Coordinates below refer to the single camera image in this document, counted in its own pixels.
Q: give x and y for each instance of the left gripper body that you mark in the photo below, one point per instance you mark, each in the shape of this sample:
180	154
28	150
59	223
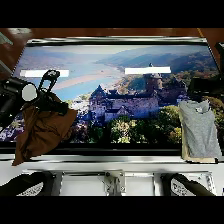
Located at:
53	104

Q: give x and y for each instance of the brown T-shirt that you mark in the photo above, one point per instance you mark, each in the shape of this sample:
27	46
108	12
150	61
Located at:
41	133

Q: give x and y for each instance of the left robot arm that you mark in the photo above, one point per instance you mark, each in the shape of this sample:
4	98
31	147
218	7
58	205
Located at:
13	96

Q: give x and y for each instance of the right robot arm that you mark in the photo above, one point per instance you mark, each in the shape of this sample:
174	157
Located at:
206	86

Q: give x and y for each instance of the grey T-shirt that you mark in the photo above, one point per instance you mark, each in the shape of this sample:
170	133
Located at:
199	130

